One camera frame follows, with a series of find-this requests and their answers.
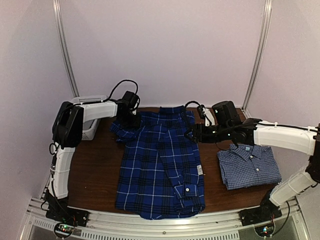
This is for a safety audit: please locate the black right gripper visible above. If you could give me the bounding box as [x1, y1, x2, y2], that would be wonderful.
[184, 123, 232, 144]

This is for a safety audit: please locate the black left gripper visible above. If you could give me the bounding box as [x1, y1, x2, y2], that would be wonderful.
[120, 111, 142, 128]

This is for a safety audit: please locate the dark blue plaid shirt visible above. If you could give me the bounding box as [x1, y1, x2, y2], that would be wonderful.
[110, 106, 206, 220]

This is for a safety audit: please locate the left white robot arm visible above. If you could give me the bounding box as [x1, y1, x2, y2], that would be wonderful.
[45, 91, 141, 222]

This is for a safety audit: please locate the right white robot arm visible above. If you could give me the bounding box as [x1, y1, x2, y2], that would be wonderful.
[185, 101, 320, 221]

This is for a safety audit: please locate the white plastic mesh basket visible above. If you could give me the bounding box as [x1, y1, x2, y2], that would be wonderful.
[68, 94, 108, 141]

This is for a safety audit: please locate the folded blue gingham shirt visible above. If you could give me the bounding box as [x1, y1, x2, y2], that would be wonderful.
[217, 144, 282, 191]

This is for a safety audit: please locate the right circuit board with leds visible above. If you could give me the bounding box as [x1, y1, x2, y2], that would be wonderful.
[254, 223, 275, 238]

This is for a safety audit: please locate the circuit board with leds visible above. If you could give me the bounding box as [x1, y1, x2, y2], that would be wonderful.
[53, 222, 75, 238]
[254, 223, 275, 238]

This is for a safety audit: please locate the left circuit board with leds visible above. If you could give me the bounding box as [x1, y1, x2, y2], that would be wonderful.
[53, 222, 75, 238]

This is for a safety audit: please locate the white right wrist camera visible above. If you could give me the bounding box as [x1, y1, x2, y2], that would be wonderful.
[196, 105, 215, 127]

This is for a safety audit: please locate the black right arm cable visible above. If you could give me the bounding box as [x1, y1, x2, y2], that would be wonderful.
[184, 100, 203, 111]

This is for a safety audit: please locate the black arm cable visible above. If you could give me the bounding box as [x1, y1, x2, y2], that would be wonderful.
[107, 79, 139, 106]
[184, 100, 203, 111]

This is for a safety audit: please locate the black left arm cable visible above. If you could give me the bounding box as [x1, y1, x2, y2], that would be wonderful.
[107, 79, 139, 106]

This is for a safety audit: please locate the aluminium corner post right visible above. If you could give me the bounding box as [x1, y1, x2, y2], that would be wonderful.
[241, 0, 273, 112]

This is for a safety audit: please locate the aluminium corner post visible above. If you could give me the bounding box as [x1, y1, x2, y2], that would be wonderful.
[52, 0, 80, 97]
[241, 0, 273, 112]

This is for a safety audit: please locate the aluminium front rail frame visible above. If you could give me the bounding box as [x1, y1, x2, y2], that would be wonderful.
[21, 196, 311, 240]

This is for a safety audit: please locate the aluminium corner post left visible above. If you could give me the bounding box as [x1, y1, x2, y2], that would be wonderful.
[52, 0, 80, 97]

